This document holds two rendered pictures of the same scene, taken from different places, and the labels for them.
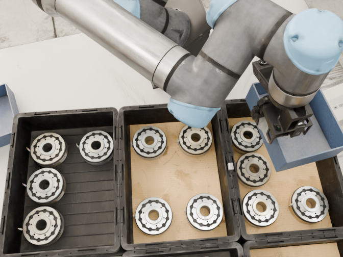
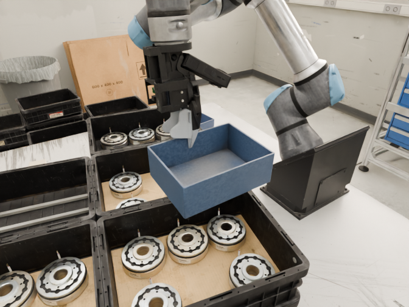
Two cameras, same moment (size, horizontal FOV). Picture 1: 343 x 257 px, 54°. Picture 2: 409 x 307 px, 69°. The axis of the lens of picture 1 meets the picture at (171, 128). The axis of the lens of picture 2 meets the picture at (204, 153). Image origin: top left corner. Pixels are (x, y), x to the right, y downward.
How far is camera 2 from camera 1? 0.86 m
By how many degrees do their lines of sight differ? 55
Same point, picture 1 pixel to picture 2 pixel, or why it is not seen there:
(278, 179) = (185, 275)
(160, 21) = (286, 119)
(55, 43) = (263, 135)
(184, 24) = (305, 141)
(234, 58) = not seen: outside the picture
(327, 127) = (213, 192)
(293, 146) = (184, 181)
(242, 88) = (310, 257)
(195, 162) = not seen: hidden behind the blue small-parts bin
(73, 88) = not seen: hidden behind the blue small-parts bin
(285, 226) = (126, 292)
